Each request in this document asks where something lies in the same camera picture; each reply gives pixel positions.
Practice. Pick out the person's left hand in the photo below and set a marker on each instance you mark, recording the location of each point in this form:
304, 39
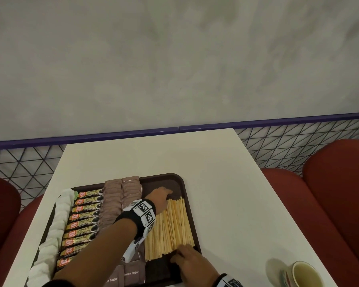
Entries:
158, 198

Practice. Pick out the person's right hand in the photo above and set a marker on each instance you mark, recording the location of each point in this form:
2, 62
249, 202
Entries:
194, 269

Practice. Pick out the brown plastic tray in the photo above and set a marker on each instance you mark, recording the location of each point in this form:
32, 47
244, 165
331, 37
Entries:
161, 183

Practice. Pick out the row of brown sugar packets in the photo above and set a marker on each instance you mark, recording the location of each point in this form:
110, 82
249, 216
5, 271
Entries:
131, 188
110, 200

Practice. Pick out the bundle of wooden stirrers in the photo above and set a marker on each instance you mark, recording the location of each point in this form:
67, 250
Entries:
170, 227

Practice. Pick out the row of gold coffee sachets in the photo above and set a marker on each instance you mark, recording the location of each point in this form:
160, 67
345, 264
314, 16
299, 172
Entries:
80, 218

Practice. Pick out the white tea bag green tag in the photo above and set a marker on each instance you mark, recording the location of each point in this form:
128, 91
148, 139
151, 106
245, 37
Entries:
68, 194

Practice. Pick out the patterned paper cup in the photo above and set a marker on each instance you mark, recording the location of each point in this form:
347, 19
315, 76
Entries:
305, 276

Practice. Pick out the row of white tea bags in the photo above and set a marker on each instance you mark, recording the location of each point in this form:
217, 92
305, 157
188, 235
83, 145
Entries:
48, 245

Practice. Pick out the person's left forearm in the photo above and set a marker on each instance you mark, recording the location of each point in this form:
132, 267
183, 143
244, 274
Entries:
98, 254

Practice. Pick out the right marker wristband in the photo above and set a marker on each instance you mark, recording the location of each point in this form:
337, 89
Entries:
227, 282

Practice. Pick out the red padded chair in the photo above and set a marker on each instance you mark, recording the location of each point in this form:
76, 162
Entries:
332, 206
3, 221

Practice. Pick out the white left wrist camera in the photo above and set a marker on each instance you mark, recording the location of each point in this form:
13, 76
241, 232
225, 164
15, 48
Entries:
134, 245

